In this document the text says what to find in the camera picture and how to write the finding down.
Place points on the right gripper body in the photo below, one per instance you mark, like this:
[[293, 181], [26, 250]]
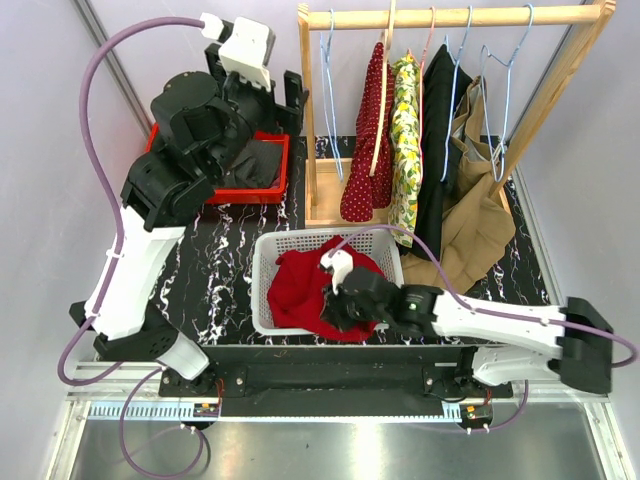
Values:
[[346, 312]]

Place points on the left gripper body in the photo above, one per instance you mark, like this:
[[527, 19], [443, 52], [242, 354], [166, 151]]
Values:
[[259, 104]]

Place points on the red skirt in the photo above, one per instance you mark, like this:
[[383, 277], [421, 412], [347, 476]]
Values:
[[296, 297]]

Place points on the light blue wire hanger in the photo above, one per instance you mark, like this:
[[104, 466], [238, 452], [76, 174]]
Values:
[[328, 96]]

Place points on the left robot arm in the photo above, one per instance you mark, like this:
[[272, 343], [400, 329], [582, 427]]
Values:
[[204, 120]]

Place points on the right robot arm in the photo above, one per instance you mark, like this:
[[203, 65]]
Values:
[[572, 344]]

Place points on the wooden hanger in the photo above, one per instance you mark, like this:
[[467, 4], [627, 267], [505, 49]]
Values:
[[387, 41]]

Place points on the dark striped shirt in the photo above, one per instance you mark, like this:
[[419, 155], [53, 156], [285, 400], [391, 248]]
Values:
[[256, 167]]

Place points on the white plastic basket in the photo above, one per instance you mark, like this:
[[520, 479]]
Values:
[[378, 245]]

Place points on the red plastic bin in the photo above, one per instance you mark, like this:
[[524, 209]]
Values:
[[272, 195]]

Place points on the red polka dot garment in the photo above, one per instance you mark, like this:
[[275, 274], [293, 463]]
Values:
[[369, 186]]

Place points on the yellow floral garment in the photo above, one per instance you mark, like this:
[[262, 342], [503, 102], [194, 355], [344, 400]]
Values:
[[405, 136]]

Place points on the tan garment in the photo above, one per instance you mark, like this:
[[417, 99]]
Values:
[[475, 229]]

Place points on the black garment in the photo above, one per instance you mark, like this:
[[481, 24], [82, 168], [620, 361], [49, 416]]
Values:
[[444, 85]]

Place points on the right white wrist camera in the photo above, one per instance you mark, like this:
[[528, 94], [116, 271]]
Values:
[[339, 264]]

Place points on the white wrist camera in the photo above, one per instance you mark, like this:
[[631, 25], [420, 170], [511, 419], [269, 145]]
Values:
[[243, 46], [339, 264]]

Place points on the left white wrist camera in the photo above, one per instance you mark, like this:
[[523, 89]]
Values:
[[243, 46]]

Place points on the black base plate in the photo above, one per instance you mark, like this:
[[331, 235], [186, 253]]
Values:
[[334, 379]]

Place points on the pink wire hanger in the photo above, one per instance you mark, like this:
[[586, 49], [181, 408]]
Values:
[[429, 39]]

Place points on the white cable duct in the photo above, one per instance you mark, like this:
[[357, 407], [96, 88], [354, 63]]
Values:
[[182, 411]]

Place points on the empty blue wire hanger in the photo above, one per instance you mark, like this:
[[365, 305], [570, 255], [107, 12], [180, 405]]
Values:
[[498, 150]]

